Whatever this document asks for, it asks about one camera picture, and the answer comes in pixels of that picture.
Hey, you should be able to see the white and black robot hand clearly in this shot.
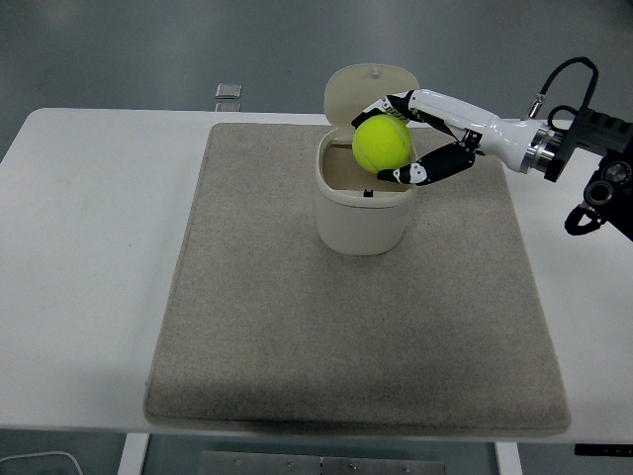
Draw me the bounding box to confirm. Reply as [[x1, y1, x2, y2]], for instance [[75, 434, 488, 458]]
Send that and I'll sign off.
[[350, 88, 539, 188]]

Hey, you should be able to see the yellow-green tennis ball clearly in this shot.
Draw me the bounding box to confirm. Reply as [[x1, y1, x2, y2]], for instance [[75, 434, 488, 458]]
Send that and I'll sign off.
[[351, 114, 412, 174]]

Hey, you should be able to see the cream bin with flip lid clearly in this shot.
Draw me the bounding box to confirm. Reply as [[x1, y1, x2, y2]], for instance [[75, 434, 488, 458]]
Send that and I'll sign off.
[[314, 63, 420, 256]]

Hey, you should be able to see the beige fabric mat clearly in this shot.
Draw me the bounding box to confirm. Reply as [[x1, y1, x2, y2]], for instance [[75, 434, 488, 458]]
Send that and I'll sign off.
[[142, 122, 573, 436]]

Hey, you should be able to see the white table leg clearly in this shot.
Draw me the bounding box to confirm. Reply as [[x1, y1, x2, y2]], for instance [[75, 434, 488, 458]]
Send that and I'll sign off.
[[494, 440, 521, 475], [117, 432, 150, 475]]

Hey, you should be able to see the black table control panel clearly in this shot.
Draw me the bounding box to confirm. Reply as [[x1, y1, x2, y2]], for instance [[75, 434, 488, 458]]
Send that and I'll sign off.
[[573, 442, 633, 457]]

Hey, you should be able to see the white rounded floor object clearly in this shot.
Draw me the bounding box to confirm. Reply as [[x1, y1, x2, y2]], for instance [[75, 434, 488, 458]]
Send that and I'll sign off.
[[0, 450, 83, 475]]

